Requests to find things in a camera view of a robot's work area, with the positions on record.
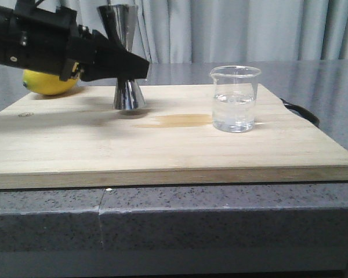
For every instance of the black cutting board handle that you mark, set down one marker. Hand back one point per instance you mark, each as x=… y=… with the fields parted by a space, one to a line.
x=301 y=111

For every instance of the clear glass beaker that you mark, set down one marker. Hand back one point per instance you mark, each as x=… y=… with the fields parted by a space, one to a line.
x=234 y=97

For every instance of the steel double jigger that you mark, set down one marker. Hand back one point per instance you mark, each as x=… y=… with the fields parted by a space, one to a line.
x=119 y=22

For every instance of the grey curtain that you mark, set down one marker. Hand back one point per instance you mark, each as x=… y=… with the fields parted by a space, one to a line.
x=227 y=31

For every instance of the yellow lemon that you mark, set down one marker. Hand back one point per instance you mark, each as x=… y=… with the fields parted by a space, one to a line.
x=46 y=84

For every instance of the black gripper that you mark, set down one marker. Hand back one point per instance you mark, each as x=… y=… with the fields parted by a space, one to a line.
x=52 y=42

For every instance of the wooden cutting board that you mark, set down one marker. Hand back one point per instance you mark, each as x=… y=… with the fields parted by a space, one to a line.
x=79 y=140

